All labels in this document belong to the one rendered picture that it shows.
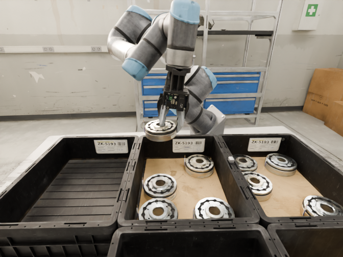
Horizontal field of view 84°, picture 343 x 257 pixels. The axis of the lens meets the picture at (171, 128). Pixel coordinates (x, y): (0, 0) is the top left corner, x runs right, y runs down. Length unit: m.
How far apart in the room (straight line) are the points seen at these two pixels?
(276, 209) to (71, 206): 0.59
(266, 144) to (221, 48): 2.72
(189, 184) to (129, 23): 0.71
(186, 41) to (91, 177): 0.54
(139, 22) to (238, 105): 2.06
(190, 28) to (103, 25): 2.84
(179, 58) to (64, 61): 3.08
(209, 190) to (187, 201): 0.09
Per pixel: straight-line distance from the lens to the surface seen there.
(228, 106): 2.72
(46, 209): 0.69
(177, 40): 0.53
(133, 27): 0.96
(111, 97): 3.44
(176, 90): 0.54
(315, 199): 0.70
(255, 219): 0.47
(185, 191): 0.64
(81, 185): 0.72
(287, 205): 0.69
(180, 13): 0.53
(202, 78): 0.94
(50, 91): 3.72
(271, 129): 1.49
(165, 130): 0.60
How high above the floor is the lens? 1.27
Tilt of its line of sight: 25 degrees down
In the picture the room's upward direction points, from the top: straight up
